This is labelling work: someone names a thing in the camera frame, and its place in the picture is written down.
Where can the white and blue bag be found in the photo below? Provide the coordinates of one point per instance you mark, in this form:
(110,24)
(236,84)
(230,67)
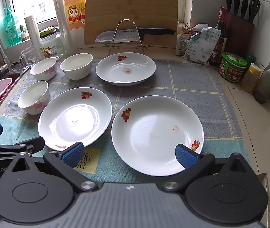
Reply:
(196,47)

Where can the green soap pump bottle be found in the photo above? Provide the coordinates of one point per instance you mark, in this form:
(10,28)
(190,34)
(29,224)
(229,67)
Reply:
(11,30)

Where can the spice jar with yellow cap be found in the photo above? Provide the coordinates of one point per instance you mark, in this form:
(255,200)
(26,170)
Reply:
(250,80)

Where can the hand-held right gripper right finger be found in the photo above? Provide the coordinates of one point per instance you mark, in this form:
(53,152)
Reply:
(184,158)

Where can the short stack of plastic cups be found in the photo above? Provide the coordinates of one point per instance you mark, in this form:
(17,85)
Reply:
(33,35)

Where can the glass bottle with red cap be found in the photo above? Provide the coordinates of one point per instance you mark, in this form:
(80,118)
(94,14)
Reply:
(267,85)

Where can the dark wooden knife block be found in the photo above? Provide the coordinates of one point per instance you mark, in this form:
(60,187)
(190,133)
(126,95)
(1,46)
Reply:
(239,35)

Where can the grey blue checked cloth mat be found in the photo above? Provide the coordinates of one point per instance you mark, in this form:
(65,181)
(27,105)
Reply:
(173,80)

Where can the glass jar with green lid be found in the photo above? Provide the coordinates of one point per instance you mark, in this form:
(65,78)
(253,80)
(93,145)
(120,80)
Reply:
(51,47)

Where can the binder clips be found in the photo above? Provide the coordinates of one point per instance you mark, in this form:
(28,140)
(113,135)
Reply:
(188,28)

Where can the sauce jar with green lid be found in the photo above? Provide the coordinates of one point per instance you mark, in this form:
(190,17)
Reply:
(232,68)

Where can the small green-lidded jar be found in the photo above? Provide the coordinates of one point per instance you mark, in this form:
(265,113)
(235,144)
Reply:
(250,59)

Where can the dark soy sauce bottle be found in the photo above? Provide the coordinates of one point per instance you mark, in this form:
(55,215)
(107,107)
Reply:
(220,45)

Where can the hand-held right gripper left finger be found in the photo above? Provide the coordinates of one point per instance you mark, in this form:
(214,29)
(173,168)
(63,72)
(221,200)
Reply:
(73,155)

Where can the white plate with fruit print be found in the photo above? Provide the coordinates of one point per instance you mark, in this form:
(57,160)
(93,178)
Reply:
(130,73)
(154,133)
(77,121)

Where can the orange cooking wine bottle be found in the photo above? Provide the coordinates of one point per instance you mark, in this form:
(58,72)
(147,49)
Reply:
(74,11)

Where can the tall stack of plastic cups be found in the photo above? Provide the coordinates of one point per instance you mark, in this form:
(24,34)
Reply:
(62,28)

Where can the bamboo cutting board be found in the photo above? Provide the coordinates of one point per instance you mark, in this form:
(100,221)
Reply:
(130,4)

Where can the white bowl with pink flowers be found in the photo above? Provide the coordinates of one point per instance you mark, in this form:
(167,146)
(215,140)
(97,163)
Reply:
(32,99)
(43,72)
(76,68)

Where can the clear glass mug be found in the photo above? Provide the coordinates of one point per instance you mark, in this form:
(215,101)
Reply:
(29,55)

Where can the white and orange bag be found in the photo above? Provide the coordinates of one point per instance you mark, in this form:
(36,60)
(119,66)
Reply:
(180,45)

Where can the black scissors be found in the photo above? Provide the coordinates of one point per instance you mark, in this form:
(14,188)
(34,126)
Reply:
(253,9)

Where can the red plastic basin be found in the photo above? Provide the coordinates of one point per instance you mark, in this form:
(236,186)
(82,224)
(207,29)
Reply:
(13,77)

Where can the small potted plant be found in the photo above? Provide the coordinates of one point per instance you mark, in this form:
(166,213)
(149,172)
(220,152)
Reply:
(25,34)

